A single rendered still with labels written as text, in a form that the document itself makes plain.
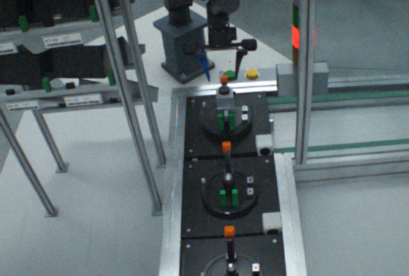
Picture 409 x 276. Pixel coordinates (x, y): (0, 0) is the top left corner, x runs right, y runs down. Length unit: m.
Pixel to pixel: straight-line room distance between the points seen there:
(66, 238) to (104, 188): 0.19
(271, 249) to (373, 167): 0.40
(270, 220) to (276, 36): 2.40
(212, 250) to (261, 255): 0.11
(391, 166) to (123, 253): 0.77
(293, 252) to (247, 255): 0.11
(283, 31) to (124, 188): 2.31
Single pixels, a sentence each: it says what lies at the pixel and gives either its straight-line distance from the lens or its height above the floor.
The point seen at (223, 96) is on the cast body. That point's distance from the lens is 1.26.
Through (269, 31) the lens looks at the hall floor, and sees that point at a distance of 3.45.
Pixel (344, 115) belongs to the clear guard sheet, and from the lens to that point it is 1.17.
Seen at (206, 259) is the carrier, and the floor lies 0.97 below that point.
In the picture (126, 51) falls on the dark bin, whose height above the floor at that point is 1.27.
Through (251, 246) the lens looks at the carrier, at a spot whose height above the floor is 0.97.
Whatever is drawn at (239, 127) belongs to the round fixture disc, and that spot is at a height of 0.99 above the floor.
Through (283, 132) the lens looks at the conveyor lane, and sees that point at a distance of 1.40.
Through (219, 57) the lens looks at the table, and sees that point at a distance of 1.78.
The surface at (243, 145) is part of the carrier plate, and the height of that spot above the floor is 0.97.
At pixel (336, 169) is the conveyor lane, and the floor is 0.93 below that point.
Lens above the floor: 1.92
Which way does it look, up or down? 45 degrees down
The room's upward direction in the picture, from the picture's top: 8 degrees counter-clockwise
